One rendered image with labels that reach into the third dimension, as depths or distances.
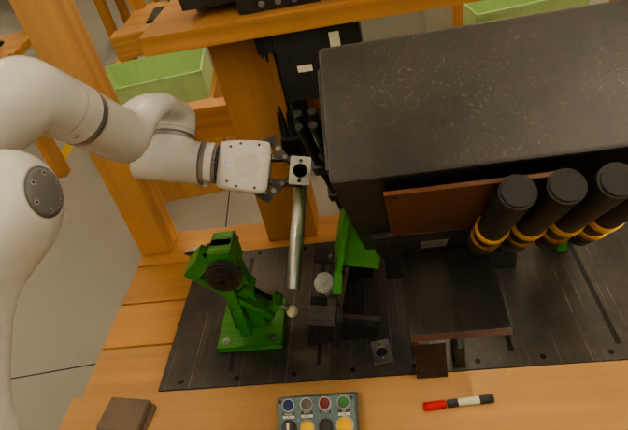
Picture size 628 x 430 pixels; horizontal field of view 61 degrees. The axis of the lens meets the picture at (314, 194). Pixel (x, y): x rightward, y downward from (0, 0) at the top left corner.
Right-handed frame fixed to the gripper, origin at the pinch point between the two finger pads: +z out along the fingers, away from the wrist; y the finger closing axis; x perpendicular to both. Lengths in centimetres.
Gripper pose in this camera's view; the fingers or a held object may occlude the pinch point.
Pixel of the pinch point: (296, 171)
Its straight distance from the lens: 103.6
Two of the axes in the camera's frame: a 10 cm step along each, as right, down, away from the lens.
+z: 10.0, 0.9, 0.1
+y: 0.9, -9.9, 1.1
